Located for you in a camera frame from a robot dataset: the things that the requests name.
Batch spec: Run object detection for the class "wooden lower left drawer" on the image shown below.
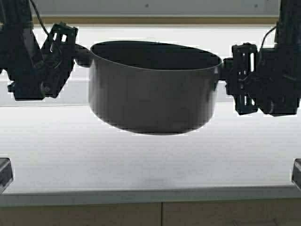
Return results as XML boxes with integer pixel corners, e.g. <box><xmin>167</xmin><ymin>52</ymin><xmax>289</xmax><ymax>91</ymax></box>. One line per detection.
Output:
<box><xmin>0</xmin><ymin>203</ymin><xmax>163</xmax><ymax>226</ymax></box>

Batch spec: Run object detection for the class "dark left base block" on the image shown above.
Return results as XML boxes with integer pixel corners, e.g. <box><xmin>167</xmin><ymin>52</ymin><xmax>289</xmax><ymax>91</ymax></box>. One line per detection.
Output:
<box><xmin>0</xmin><ymin>158</ymin><xmax>14</xmax><ymax>194</ymax></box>

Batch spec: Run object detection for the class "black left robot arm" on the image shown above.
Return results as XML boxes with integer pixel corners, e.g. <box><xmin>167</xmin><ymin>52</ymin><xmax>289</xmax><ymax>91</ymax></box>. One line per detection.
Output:
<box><xmin>0</xmin><ymin>0</ymin><xmax>78</xmax><ymax>101</ymax></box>

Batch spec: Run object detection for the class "dark right base block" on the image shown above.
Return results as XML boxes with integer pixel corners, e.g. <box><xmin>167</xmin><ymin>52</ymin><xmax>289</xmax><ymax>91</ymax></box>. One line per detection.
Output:
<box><xmin>291</xmin><ymin>158</ymin><xmax>301</xmax><ymax>190</ymax></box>

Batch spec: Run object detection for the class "dark base block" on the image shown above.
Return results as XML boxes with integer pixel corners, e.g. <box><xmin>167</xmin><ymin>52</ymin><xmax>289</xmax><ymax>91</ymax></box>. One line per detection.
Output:
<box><xmin>0</xmin><ymin>158</ymin><xmax>14</xmax><ymax>194</ymax></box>
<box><xmin>291</xmin><ymin>158</ymin><xmax>301</xmax><ymax>190</ymax></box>

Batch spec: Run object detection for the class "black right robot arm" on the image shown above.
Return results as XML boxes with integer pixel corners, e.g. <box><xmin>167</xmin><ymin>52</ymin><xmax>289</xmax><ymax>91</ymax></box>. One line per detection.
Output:
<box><xmin>220</xmin><ymin>0</ymin><xmax>301</xmax><ymax>117</ymax></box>

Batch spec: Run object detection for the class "grey pot with black handles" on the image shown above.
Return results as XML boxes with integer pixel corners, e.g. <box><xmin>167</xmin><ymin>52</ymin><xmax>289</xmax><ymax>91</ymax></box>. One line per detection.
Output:
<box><xmin>75</xmin><ymin>40</ymin><xmax>222</xmax><ymax>135</ymax></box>

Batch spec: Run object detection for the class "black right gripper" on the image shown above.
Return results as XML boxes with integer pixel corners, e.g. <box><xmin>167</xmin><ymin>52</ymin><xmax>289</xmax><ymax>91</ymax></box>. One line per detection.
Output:
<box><xmin>225</xmin><ymin>42</ymin><xmax>301</xmax><ymax>117</ymax></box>

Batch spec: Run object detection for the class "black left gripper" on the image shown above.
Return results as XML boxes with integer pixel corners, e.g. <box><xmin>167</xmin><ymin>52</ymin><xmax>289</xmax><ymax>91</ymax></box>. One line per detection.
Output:
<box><xmin>7</xmin><ymin>22</ymin><xmax>78</xmax><ymax>101</ymax></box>

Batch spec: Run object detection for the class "wooden drawer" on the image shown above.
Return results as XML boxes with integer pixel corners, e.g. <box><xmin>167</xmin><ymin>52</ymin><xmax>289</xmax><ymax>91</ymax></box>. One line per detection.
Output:
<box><xmin>0</xmin><ymin>203</ymin><xmax>163</xmax><ymax>226</ymax></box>
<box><xmin>161</xmin><ymin>199</ymin><xmax>301</xmax><ymax>226</ymax></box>

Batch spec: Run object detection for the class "wooden lower right drawer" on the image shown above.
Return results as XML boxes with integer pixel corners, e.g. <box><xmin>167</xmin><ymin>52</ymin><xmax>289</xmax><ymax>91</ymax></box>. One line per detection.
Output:
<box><xmin>161</xmin><ymin>199</ymin><xmax>301</xmax><ymax>226</ymax></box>

